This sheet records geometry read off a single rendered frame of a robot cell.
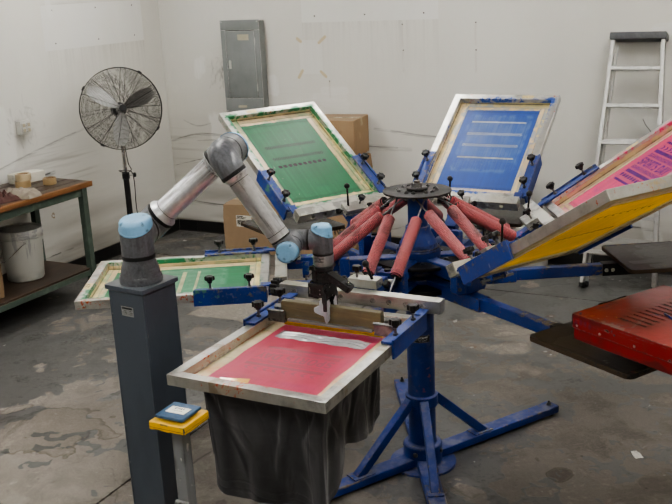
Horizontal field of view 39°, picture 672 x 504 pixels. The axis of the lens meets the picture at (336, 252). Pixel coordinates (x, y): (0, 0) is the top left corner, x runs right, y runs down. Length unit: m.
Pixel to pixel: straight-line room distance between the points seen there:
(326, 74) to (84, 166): 2.13
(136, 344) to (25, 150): 4.26
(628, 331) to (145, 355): 1.63
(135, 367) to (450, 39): 4.65
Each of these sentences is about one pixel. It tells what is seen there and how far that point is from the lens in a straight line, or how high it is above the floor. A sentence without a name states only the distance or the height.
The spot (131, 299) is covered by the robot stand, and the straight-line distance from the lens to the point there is 3.34.
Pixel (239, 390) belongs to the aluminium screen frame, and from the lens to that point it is 2.96.
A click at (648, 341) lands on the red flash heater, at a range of 3.00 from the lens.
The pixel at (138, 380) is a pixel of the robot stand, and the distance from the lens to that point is 3.46.
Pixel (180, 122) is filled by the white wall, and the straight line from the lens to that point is 8.76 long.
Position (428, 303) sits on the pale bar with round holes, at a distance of 3.48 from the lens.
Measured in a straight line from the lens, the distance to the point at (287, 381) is 3.06.
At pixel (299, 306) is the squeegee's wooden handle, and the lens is 3.46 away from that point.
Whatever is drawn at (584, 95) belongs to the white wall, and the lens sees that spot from 7.18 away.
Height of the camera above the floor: 2.18
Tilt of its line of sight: 16 degrees down
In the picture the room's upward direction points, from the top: 3 degrees counter-clockwise
